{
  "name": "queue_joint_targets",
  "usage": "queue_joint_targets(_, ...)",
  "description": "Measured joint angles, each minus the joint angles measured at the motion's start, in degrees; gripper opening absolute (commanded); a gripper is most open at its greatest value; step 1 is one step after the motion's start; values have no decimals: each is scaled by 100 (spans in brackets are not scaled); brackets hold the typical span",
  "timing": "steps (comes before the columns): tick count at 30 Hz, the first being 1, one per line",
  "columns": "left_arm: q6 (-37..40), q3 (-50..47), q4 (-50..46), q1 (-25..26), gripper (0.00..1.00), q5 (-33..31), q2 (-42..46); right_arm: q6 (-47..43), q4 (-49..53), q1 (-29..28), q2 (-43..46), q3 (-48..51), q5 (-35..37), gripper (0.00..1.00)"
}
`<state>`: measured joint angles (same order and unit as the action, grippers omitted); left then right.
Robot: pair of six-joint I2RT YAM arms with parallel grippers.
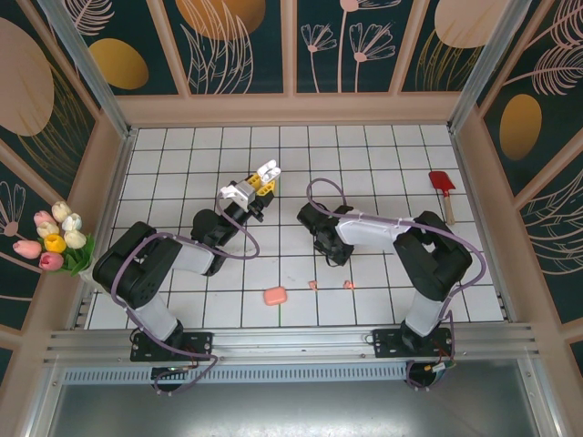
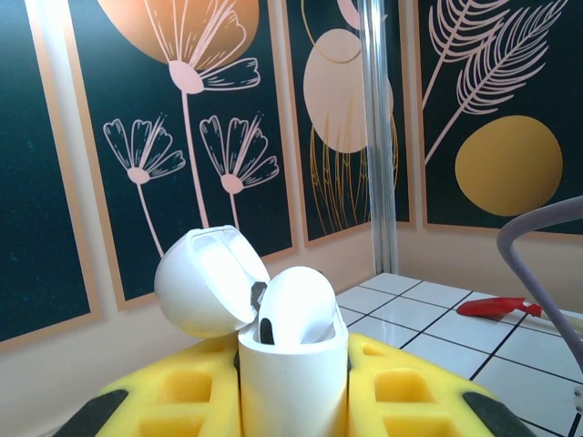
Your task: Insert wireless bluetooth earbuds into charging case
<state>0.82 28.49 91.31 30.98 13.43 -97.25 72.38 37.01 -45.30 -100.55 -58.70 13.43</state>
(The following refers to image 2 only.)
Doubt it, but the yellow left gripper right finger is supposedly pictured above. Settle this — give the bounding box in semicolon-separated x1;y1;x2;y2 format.
346;330;538;437

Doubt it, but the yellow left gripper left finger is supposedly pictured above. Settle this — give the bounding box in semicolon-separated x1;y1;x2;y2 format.
52;335;242;437

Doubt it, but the white earbud charging case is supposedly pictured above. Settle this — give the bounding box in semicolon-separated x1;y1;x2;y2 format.
153;224;351;437

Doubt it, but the white wireless earbud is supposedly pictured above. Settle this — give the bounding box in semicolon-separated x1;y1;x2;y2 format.
258;266;338;346

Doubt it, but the red spatula wooden handle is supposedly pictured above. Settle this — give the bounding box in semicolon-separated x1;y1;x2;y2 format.
456;296;546;323

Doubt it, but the aluminium corner post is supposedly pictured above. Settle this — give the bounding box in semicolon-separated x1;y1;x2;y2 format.
357;0;401;276

